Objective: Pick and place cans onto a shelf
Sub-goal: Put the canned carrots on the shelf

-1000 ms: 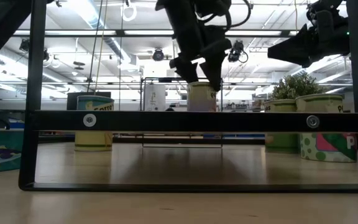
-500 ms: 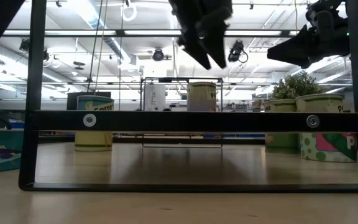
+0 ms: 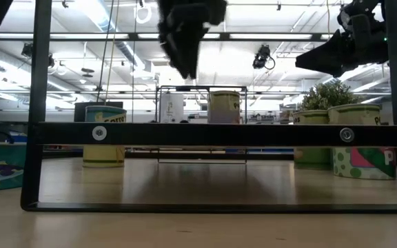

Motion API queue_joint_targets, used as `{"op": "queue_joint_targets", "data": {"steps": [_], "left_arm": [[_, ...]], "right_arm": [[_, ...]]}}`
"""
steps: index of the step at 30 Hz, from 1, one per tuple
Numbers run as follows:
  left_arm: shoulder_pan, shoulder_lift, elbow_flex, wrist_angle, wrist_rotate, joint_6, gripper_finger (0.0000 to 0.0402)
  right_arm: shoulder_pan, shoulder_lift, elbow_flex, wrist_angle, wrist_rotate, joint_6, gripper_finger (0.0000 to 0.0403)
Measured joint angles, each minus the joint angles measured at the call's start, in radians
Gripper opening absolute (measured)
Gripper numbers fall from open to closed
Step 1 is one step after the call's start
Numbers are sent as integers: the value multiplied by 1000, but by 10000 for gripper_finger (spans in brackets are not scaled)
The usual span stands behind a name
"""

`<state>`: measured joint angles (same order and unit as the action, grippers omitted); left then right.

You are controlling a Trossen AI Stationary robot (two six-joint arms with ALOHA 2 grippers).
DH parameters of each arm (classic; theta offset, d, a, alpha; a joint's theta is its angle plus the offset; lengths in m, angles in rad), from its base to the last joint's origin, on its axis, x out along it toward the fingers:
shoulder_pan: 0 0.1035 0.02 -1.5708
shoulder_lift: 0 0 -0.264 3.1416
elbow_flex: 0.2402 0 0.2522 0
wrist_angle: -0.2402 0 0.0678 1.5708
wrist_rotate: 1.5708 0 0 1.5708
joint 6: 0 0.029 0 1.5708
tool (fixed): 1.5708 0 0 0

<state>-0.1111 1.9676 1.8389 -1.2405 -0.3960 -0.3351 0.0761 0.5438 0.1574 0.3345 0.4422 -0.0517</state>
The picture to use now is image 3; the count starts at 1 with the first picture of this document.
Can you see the green label tin can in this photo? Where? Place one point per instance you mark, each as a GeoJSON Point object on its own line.
{"type": "Point", "coordinates": [310, 117]}

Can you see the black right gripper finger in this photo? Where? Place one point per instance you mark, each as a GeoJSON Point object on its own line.
{"type": "Point", "coordinates": [340, 43]}
{"type": "Point", "coordinates": [336, 65]}

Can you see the potted plant in slatted pot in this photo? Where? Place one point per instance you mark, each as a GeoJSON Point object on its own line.
{"type": "Point", "coordinates": [326, 96]}

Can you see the black overhead crossbar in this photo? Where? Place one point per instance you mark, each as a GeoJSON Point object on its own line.
{"type": "Point", "coordinates": [81, 36]}

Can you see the black ceiling disc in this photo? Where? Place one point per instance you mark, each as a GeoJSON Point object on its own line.
{"type": "Point", "coordinates": [87, 70]}

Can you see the teal and yellow coffee can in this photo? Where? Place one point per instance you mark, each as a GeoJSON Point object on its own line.
{"type": "Point", "coordinates": [103, 115]}

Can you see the blue storage bin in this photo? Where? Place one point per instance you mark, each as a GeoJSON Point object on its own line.
{"type": "Point", "coordinates": [19, 138]}

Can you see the black hanging camera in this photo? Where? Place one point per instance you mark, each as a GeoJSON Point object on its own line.
{"type": "Point", "coordinates": [262, 56]}

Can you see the black ceiling spotlight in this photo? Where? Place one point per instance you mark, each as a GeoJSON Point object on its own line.
{"type": "Point", "coordinates": [28, 50]}
{"type": "Point", "coordinates": [51, 60]}

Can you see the white label tin can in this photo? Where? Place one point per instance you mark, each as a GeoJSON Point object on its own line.
{"type": "Point", "coordinates": [171, 108]}

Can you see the green polka dot peas can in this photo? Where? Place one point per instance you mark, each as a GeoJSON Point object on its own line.
{"type": "Point", "coordinates": [357, 162]}

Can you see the yellow label tin can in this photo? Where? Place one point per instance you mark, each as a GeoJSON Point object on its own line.
{"type": "Point", "coordinates": [223, 108]}

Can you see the black aluminium table frame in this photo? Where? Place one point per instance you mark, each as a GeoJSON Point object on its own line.
{"type": "Point", "coordinates": [271, 156]}

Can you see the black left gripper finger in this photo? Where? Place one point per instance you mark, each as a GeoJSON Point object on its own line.
{"type": "Point", "coordinates": [172, 48]}
{"type": "Point", "coordinates": [191, 51]}

